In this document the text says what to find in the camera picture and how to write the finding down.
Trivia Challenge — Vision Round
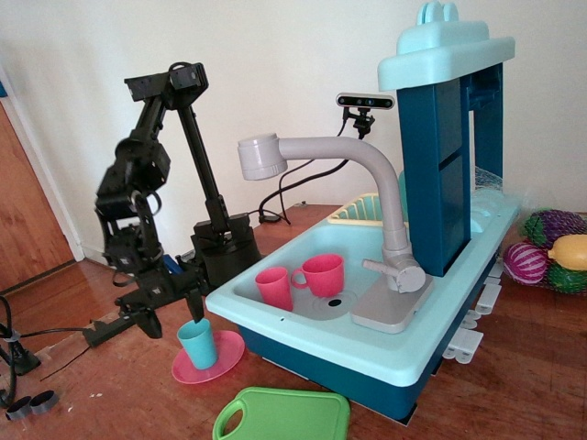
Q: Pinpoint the pink plastic tumbler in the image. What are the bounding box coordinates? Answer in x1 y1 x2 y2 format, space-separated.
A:
255 267 294 312

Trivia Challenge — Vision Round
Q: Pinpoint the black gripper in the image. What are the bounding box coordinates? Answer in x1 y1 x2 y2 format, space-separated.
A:
115 268 205 339

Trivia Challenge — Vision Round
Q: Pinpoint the green plastic cutting board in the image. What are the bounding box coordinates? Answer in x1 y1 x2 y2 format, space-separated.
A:
212 387 350 439

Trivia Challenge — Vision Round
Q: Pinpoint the grey depth camera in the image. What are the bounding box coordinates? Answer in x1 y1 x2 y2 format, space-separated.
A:
336 93 395 110

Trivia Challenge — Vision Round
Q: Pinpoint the black power strip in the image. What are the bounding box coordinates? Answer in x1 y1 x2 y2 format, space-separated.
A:
82 317 134 347

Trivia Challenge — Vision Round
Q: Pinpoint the black tripod leg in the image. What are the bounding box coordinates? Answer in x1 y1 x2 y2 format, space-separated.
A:
1 296 40 409

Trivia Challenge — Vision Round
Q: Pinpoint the wooden door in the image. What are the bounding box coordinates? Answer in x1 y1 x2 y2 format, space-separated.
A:
1 109 74 292

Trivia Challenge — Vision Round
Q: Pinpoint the yellow toy lemon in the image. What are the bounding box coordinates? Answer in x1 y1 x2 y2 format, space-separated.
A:
548 235 587 270

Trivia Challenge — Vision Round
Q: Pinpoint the purple white toy vegetable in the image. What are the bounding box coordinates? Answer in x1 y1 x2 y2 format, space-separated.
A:
504 242 548 285

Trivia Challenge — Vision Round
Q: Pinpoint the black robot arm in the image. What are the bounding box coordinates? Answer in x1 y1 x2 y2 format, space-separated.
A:
83 62 261 347

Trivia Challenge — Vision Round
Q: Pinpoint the toy kitchen sink unit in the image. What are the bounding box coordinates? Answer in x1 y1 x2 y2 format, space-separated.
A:
206 1 518 423

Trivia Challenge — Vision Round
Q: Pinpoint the teal plastic cup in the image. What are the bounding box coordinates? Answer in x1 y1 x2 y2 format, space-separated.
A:
177 318 218 369

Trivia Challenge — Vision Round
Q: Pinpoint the black tape roll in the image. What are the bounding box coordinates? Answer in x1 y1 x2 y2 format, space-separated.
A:
6 396 32 421
29 390 59 415

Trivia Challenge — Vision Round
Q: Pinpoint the pink plastic mug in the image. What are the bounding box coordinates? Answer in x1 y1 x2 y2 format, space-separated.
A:
290 254 345 298

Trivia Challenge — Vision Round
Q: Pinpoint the yellow dish rack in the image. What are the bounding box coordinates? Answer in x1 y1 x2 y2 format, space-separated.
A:
327 192 382 226

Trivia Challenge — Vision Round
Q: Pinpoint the grey toy faucet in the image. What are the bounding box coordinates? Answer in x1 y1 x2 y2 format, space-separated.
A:
238 133 433 334

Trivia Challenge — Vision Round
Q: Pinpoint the purple toy eggplant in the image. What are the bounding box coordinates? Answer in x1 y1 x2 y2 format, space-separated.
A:
522 209 586 249

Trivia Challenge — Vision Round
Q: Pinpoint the black camera cable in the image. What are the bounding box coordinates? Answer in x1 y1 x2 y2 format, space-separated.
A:
257 107 351 226

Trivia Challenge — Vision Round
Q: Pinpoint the pink plastic plate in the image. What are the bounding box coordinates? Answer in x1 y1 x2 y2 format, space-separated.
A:
172 330 245 385

